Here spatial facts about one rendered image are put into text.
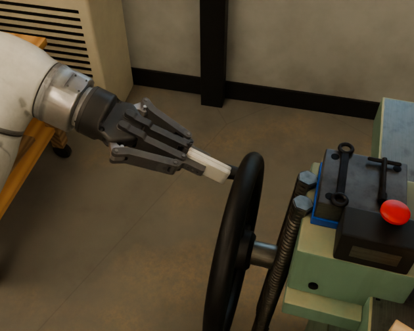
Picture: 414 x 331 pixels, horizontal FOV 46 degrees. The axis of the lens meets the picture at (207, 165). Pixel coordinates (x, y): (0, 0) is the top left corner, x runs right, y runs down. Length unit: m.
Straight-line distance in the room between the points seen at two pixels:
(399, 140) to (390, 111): 0.07
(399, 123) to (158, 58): 1.48
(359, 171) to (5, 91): 0.48
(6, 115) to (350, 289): 0.51
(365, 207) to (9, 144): 0.50
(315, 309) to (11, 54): 0.53
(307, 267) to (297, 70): 1.53
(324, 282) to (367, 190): 0.12
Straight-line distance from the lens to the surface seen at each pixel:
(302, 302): 0.64
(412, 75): 2.07
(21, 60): 0.74
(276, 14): 1.92
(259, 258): 0.72
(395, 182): 0.60
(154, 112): 0.76
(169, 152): 0.72
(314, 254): 0.57
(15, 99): 0.74
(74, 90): 0.72
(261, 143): 2.00
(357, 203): 0.57
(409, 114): 0.85
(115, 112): 0.75
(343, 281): 0.60
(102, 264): 1.69
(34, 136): 1.86
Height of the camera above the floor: 1.44
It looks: 49 degrees down
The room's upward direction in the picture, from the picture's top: straight up
